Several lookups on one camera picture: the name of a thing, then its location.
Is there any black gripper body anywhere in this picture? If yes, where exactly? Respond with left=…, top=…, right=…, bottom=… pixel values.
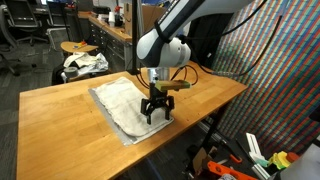
left=148, top=83, right=169, bottom=103

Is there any white woven towel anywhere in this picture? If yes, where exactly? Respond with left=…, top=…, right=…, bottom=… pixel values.
left=91, top=76, right=175, bottom=145

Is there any black table leg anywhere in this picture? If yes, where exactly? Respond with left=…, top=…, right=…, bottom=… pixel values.
left=201, top=102, right=232, bottom=156

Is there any blue floor tape strip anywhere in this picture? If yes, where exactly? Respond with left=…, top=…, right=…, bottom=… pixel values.
left=146, top=158, right=164, bottom=180

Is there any folded cardboard piece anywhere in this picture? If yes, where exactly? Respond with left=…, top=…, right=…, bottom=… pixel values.
left=192, top=146, right=218, bottom=176

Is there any wood topped workbench cabinet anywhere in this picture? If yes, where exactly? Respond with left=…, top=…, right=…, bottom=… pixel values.
left=88, top=15, right=144, bottom=73

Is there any black pole stand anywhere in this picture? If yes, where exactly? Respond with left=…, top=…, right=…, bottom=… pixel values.
left=127, top=0, right=142, bottom=76

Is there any black hanging cloth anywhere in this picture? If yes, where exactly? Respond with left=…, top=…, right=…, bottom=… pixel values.
left=186, top=11, right=248, bottom=70

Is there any large cardboard box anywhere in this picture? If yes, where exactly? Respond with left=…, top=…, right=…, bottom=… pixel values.
left=123, top=3, right=167, bottom=39

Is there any white cloth pile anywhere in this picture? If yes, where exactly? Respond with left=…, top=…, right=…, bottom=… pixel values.
left=63, top=51, right=110, bottom=77

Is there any orange spirit level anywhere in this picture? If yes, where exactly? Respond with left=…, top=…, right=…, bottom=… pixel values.
left=206, top=160, right=259, bottom=180

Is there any white cup stack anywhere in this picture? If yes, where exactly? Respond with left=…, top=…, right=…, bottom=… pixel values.
left=108, top=11, right=116, bottom=28

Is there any red spray bottle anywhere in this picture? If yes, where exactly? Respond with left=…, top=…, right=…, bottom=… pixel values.
left=114, top=5, right=124, bottom=27

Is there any yellow red small tool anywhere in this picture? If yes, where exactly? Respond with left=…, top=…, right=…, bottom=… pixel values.
left=73, top=40, right=88, bottom=50

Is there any black low stool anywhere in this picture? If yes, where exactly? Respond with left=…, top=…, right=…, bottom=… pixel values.
left=51, top=61, right=69, bottom=86

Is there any round wooden side table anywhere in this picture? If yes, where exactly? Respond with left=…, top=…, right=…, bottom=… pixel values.
left=60, top=41, right=100, bottom=54

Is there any yellow green plastic part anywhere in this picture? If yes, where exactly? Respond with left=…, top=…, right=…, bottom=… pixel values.
left=268, top=150, right=292, bottom=170

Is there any red round cap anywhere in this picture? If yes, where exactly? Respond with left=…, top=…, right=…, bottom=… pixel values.
left=285, top=152, right=300, bottom=164

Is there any white plastic bucket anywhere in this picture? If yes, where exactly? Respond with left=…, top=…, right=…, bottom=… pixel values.
left=279, top=143, right=320, bottom=180

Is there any black office chair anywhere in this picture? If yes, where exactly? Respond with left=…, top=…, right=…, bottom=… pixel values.
left=4, top=0, right=49, bottom=46
left=0, top=4, right=22, bottom=77

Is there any wooden wrist camera bar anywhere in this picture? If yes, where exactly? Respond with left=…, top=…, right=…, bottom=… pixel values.
left=154, top=79, right=192, bottom=92

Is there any grey duct tape strip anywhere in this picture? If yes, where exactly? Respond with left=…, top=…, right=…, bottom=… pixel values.
left=87, top=87, right=138, bottom=147

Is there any aluminium rail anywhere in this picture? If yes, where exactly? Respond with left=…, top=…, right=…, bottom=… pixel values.
left=197, top=120, right=236, bottom=149

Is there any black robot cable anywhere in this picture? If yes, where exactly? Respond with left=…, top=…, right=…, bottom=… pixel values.
left=136, top=0, right=291, bottom=90

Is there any orange handled bar clamp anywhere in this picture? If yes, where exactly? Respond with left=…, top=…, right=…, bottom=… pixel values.
left=218, top=139, right=244, bottom=164

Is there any grey duct tape roll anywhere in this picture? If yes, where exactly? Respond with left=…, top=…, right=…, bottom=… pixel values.
left=63, top=66, right=79, bottom=80

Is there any white plastic bracket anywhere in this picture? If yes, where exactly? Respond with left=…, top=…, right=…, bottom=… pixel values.
left=245, top=132, right=268, bottom=163

